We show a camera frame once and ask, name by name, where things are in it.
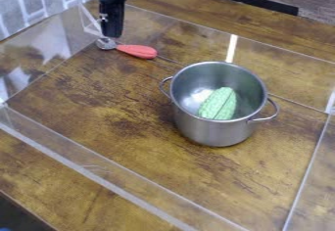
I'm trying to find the stainless steel pot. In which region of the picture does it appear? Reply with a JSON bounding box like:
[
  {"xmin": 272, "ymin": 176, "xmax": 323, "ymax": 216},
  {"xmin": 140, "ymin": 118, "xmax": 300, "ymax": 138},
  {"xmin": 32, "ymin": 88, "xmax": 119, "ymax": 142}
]
[{"xmin": 159, "ymin": 62, "xmax": 279, "ymax": 147}]

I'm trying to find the clear acrylic barrier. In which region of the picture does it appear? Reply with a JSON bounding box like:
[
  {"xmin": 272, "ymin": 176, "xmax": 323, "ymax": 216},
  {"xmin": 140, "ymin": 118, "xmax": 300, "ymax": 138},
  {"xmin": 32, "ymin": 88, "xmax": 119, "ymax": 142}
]
[{"xmin": 0, "ymin": 7, "xmax": 335, "ymax": 231}]

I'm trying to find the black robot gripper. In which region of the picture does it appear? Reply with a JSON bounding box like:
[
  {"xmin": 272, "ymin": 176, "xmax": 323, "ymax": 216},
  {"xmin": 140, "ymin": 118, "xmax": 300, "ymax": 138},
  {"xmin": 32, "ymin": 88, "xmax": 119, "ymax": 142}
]
[{"xmin": 100, "ymin": 0, "xmax": 124, "ymax": 38}]

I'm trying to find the green bitter gourd toy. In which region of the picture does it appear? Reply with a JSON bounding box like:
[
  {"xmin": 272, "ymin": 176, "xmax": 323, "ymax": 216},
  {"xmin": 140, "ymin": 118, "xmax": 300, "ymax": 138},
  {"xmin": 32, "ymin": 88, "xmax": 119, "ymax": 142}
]
[{"xmin": 197, "ymin": 87, "xmax": 236, "ymax": 120}]

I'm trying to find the black strip on table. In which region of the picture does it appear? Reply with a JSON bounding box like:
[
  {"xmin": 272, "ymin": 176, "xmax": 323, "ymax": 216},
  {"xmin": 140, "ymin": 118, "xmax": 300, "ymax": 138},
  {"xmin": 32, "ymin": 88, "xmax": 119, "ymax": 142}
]
[{"xmin": 231, "ymin": 0, "xmax": 299, "ymax": 16}]

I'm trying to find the pink handled metal spoon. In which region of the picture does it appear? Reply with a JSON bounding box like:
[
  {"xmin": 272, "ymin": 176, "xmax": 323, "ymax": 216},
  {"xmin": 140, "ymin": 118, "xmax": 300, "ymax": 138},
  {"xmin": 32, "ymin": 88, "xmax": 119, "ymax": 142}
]
[{"xmin": 96, "ymin": 38, "xmax": 157, "ymax": 60}]

